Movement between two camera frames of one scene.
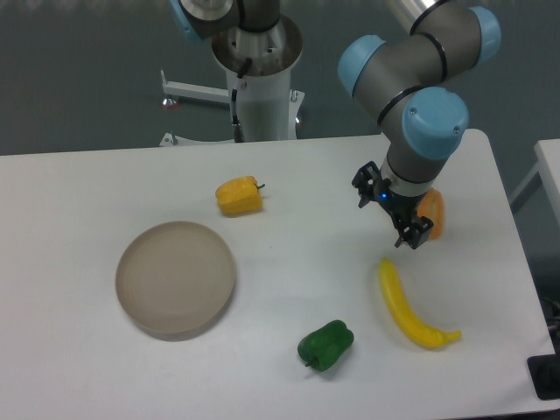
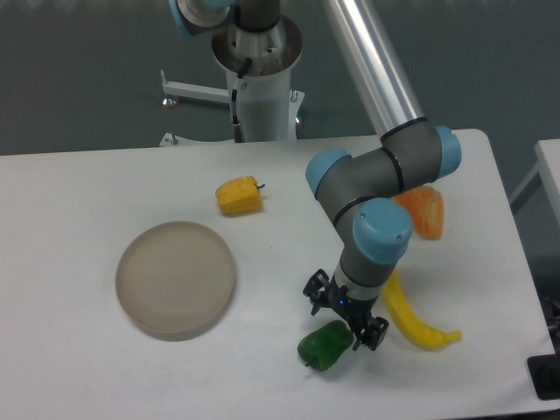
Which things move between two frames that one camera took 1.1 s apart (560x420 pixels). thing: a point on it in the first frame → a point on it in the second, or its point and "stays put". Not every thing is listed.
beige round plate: [175, 280] stays put
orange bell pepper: [431, 206] stays put
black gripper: [400, 206] → [354, 311]
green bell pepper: [323, 348] stays put
